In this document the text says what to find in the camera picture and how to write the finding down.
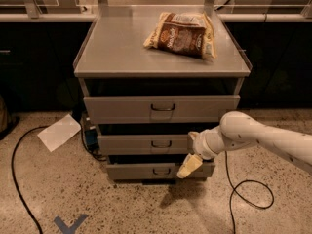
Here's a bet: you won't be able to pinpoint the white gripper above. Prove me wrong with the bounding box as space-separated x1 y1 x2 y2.
177 127 228 178

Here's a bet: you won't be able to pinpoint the grey drawer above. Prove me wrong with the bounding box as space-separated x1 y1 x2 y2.
106 162 215 180
97 135 192 155
84 95 240 124

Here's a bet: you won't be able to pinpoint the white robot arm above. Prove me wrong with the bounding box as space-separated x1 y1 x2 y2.
177 111 312 178

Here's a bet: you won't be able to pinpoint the grey top drawer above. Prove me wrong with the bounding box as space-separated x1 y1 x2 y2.
84 95 240 124

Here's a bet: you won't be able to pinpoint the grey bottom drawer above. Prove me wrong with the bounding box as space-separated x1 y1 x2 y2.
106 162 215 180

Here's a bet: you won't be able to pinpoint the grey metal drawer cabinet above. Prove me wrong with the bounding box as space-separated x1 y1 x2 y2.
72 4 253 182

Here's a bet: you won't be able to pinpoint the blue power box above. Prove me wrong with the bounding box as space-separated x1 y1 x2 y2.
83 115 98 151

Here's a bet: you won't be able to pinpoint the brown snack chip bag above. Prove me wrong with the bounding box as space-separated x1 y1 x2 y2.
143 12 216 59

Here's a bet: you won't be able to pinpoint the white paper sheet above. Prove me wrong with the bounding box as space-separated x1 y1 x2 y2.
38 114 81 152

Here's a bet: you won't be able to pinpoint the blue tape floor marker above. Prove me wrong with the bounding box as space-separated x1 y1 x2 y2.
53 214 90 234

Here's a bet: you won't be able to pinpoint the black cable left floor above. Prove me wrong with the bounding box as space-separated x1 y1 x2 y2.
11 125 50 234

